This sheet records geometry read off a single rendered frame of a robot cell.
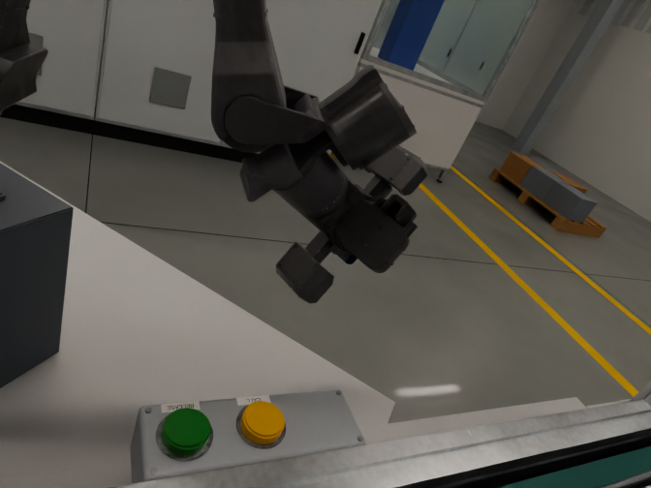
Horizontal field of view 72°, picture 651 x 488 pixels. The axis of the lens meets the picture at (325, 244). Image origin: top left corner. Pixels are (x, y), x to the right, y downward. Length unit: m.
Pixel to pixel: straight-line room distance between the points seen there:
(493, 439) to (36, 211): 0.53
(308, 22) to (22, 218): 2.89
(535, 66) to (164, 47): 8.86
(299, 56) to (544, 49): 8.18
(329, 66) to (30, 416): 3.04
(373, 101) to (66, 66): 2.85
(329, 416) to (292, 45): 2.91
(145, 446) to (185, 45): 2.83
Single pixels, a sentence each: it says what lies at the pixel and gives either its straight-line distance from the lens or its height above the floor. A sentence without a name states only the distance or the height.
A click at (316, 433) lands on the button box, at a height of 0.96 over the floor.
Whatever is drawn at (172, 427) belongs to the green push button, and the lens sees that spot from 0.43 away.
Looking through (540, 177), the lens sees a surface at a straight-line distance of 5.81.
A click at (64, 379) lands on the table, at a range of 0.60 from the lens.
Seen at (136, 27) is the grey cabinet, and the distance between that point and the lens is 3.08.
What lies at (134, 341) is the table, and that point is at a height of 0.86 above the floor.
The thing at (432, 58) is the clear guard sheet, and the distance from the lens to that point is 4.37.
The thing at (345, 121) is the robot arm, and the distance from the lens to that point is 0.37.
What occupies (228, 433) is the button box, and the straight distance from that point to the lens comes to 0.45.
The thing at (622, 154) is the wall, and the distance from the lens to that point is 9.40.
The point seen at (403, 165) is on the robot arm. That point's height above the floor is 1.20.
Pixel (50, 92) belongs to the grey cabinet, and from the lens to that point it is 3.21.
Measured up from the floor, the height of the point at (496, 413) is 0.86.
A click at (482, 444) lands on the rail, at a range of 0.59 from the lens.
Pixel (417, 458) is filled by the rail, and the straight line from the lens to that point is 0.52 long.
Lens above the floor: 1.32
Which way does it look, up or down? 28 degrees down
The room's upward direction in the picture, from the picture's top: 23 degrees clockwise
